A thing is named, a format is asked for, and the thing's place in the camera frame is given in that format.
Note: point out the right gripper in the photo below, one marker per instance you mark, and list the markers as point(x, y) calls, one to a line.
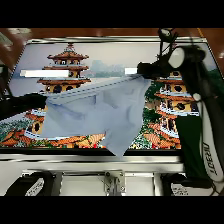
point(153, 70)

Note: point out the light blue shirt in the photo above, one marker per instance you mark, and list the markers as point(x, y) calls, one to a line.
point(100, 116)

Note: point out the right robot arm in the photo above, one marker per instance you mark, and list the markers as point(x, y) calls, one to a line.
point(206, 110)

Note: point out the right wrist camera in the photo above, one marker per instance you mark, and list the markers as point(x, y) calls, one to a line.
point(165, 35)

